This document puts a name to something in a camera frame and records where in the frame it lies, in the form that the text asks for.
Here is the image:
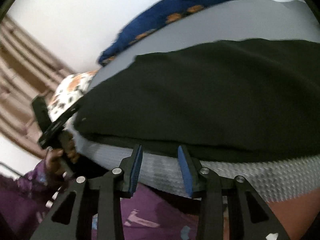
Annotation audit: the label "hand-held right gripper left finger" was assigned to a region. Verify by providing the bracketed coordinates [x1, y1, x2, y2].
[30, 144, 143, 240]

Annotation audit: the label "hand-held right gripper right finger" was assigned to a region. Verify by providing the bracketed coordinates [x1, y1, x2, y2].
[177, 145, 290, 240]

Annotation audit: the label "black pants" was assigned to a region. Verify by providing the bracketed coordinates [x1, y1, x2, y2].
[74, 38, 320, 163]

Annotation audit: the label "person's left hand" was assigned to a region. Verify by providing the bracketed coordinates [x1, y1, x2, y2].
[46, 136, 80, 178]

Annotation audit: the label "grey mesh mat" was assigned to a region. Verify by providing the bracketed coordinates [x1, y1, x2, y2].
[72, 0, 320, 203]

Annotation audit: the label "white floral pillow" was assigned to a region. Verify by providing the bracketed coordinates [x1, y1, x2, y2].
[47, 70, 99, 123]

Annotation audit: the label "person's purple clothing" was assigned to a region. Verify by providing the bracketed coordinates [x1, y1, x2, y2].
[0, 162, 225, 240]

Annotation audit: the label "beige curtain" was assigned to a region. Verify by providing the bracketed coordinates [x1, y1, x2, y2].
[0, 15, 75, 158]

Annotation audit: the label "blue floral blanket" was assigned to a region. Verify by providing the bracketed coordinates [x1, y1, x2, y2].
[98, 0, 237, 67]

